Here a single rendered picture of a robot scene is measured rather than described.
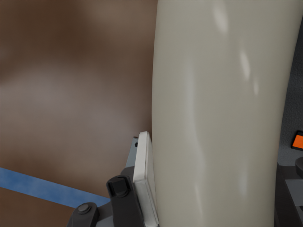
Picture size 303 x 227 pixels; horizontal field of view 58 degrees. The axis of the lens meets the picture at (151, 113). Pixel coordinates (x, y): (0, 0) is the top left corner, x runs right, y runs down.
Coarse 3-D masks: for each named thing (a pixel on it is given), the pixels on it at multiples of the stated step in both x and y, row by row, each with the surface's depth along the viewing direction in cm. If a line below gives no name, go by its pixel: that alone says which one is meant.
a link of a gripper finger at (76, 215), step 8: (80, 208) 13; (88, 208) 13; (96, 208) 13; (72, 216) 13; (80, 216) 13; (88, 216) 12; (96, 216) 13; (72, 224) 12; (80, 224) 12; (88, 224) 12
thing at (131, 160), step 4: (136, 140) 107; (132, 144) 107; (136, 144) 106; (132, 148) 108; (136, 148) 108; (132, 152) 108; (136, 152) 108; (128, 156) 109; (132, 156) 109; (128, 160) 110; (132, 160) 109; (128, 164) 110; (132, 164) 110; (144, 224) 69
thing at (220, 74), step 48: (192, 0) 5; (240, 0) 5; (288, 0) 5; (192, 48) 5; (240, 48) 5; (288, 48) 5; (192, 96) 5; (240, 96) 5; (192, 144) 5; (240, 144) 5; (192, 192) 6; (240, 192) 6
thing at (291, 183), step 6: (282, 168) 13; (288, 168) 13; (294, 168) 13; (288, 174) 13; (294, 174) 12; (288, 180) 12; (294, 180) 12; (300, 180) 12; (288, 186) 12; (294, 186) 12; (300, 186) 12; (294, 192) 12; (300, 192) 12; (294, 198) 12; (300, 198) 12; (300, 204) 12
